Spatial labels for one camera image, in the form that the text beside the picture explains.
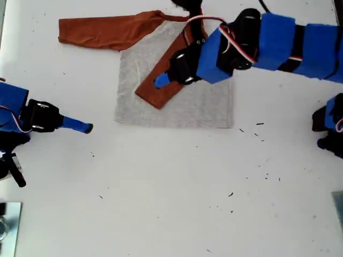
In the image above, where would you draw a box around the grey shirt with brown sleeves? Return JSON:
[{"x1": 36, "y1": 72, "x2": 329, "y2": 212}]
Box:
[{"x1": 58, "y1": 10, "x2": 234, "y2": 129}]

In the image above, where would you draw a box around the arm red white wire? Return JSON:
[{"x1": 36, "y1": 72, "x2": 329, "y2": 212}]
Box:
[
  {"x1": 0, "y1": 105, "x2": 34, "y2": 134},
  {"x1": 187, "y1": 15, "x2": 257, "y2": 64}
]

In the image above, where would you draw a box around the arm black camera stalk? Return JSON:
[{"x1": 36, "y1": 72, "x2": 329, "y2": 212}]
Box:
[{"x1": 184, "y1": 7, "x2": 208, "y2": 45}]

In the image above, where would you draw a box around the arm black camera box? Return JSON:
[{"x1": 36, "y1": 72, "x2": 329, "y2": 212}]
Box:
[
  {"x1": 171, "y1": 0, "x2": 204, "y2": 13},
  {"x1": 0, "y1": 151, "x2": 22, "y2": 182}
]

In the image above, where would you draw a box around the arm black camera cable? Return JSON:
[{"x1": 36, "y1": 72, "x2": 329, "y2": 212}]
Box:
[
  {"x1": 257, "y1": 0, "x2": 272, "y2": 13},
  {"x1": 7, "y1": 153, "x2": 27, "y2": 188}
]

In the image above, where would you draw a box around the steel post with base plate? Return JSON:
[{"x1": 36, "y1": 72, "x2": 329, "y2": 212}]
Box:
[{"x1": 0, "y1": 202, "x2": 23, "y2": 257}]

